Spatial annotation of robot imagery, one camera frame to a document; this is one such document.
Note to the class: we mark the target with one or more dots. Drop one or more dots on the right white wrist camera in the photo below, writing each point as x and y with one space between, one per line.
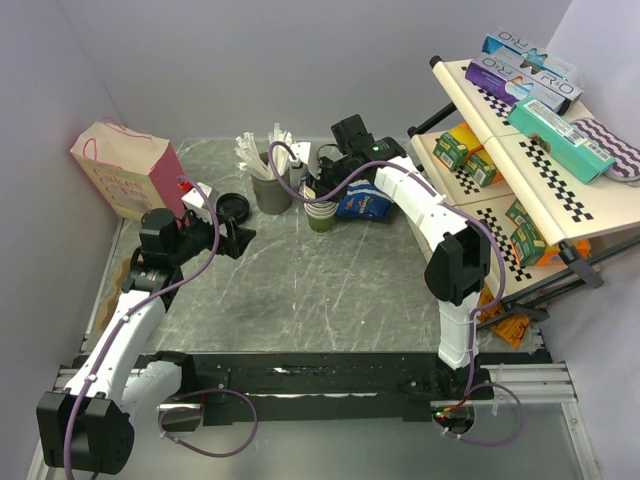
302 154

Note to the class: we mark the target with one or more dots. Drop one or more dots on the orange chips bag lower shelf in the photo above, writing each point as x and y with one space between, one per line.
551 255

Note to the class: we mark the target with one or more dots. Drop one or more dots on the stack of green paper cups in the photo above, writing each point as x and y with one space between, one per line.
321 216

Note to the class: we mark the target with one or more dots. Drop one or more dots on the orange snack packet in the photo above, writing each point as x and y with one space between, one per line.
511 329

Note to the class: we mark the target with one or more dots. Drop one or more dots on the purple toothpaste box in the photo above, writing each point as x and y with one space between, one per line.
504 79

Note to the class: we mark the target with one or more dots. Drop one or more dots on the green box lower shelf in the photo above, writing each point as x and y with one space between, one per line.
527 242

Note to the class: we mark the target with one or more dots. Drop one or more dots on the aluminium rail frame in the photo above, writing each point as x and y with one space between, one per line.
519 379

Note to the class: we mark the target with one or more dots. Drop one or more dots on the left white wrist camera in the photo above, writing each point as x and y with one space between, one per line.
193 200

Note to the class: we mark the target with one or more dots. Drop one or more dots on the green yellow box upper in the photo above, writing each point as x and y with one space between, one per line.
456 146

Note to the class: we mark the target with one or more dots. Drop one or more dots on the teal box with barcode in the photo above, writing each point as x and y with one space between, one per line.
581 156

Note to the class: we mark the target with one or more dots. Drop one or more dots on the stack of black lids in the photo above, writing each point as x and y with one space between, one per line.
234 205

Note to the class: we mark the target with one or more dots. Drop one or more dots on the purple wavy striped pouch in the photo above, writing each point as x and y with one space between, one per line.
625 168

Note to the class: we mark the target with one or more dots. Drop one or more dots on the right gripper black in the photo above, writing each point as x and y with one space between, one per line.
322 188

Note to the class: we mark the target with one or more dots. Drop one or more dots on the blue chips bag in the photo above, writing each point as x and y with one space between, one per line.
364 201

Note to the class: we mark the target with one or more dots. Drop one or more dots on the cardboard cup carrier tray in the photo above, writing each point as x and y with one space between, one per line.
110 304

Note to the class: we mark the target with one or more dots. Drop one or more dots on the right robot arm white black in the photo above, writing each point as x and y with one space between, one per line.
460 248

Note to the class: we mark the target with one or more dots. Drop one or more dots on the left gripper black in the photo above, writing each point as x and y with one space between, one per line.
236 239

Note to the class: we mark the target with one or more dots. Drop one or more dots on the beige tiered shelf rack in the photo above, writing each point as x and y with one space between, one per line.
591 223

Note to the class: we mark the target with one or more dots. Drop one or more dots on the pink paper gift bag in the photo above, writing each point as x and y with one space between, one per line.
135 172

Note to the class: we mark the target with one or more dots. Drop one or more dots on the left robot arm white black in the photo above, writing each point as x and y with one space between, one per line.
89 425

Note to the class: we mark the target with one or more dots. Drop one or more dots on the blue toothpaste box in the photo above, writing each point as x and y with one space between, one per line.
534 54

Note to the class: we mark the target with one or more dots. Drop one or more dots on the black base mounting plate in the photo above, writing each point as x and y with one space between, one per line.
289 386

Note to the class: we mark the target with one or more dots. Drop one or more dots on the green yellow box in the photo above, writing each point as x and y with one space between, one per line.
456 146
482 169

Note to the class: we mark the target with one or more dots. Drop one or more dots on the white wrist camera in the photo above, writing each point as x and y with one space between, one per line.
193 200
302 154

